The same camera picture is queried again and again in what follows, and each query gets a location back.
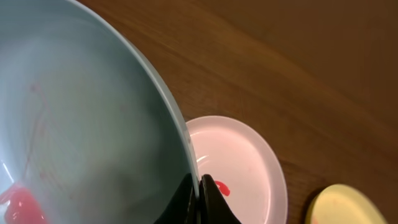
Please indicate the yellow-green plate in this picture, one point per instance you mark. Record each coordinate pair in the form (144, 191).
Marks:
(343, 204)

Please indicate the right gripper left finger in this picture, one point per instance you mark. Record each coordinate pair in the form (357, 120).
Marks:
(182, 207)

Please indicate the white plate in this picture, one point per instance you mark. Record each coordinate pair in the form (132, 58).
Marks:
(244, 167)

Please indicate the light blue plate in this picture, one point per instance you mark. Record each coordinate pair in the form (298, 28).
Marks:
(90, 132)

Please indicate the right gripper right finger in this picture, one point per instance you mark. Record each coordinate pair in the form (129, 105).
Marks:
(212, 205)

